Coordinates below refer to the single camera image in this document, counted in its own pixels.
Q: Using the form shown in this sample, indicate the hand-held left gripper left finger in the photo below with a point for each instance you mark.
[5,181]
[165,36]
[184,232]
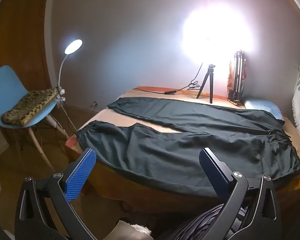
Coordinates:
[80,172]

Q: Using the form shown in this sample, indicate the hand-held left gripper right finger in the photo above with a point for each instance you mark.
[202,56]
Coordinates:
[211,172]

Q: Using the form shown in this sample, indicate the black pants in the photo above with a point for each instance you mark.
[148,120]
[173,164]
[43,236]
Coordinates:
[177,150]

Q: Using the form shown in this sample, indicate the beige sheet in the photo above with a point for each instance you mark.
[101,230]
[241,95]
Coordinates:
[120,115]

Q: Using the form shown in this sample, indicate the white fuzzy cloth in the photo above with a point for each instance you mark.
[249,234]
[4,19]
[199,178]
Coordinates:
[137,231]

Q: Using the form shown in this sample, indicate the leopard print cushion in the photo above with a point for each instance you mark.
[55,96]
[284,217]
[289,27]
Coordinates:
[30,105]

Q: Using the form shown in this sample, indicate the blue pillow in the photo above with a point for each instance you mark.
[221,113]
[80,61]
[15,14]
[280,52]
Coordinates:
[262,105]

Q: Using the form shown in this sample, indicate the folded black tripod stand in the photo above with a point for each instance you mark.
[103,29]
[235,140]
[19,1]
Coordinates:
[237,80]

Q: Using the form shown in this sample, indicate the blue plastic chair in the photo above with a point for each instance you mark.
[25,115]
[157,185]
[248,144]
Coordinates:
[5,85]

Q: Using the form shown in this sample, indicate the white gooseneck clamp lamp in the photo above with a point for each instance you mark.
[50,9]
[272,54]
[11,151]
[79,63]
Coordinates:
[73,46]

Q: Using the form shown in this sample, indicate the wooden wardrobe door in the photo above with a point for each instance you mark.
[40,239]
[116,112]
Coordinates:
[20,30]

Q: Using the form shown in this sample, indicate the wall socket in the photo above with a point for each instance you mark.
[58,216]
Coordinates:
[94,104]

